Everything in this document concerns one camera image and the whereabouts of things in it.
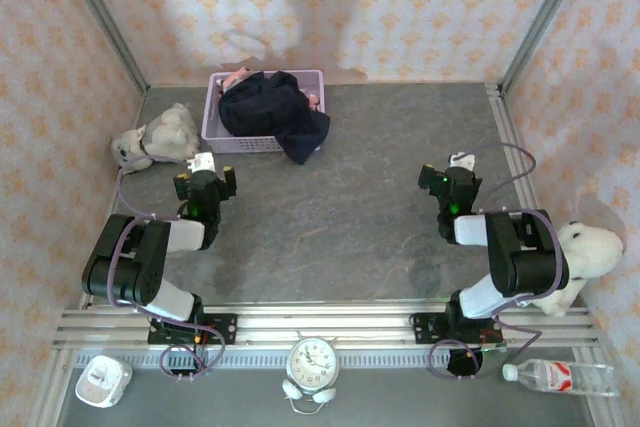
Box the pink whale print shorts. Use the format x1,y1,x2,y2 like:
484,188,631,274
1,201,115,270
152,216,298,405
221,65,321,111

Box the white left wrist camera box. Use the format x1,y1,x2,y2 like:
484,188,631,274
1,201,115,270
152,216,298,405
185,150,220,174

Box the grey white plush dog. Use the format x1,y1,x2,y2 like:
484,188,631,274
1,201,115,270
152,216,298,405
110,102,201,176

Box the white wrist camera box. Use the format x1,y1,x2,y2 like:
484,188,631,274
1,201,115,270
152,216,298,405
185,150,220,174
447,151,476,172

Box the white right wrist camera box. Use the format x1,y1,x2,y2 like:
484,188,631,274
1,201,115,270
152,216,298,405
447,151,476,172

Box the aluminium frame post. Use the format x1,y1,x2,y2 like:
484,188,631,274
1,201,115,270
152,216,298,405
499,0,596,96
52,0,150,94

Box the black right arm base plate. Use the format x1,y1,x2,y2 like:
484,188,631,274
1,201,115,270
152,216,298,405
408,311,507,347

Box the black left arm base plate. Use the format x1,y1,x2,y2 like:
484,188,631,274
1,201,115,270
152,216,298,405
147,313,238,347

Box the navy blue garment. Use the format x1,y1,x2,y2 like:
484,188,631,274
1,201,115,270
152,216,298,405
218,70,332,166

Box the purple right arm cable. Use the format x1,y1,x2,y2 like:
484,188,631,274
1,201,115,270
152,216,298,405
428,142,570,379

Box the cream white plush dog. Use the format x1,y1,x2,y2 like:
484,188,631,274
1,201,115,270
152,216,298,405
532,220,625,317

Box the grey slotted cable duct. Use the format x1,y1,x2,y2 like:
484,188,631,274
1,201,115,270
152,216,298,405
73,349,506,371

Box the white twin bell alarm clock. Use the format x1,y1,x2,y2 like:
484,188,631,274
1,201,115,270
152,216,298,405
286,330,341,396

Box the aluminium mounting rail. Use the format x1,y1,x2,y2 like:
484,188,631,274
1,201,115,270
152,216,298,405
52,302,601,351

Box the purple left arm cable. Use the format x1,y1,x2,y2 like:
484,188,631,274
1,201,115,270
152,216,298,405
112,154,227,381

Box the small white square clock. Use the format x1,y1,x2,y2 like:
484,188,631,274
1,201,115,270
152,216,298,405
74,355,134,409

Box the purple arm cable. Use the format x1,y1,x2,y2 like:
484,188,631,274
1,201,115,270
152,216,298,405
428,142,570,379
112,154,227,381

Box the clear water bottle red label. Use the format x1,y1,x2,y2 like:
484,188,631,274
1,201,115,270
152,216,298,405
501,358,621,397

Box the purple plastic laundry basket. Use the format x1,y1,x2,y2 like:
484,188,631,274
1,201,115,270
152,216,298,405
200,69,327,155

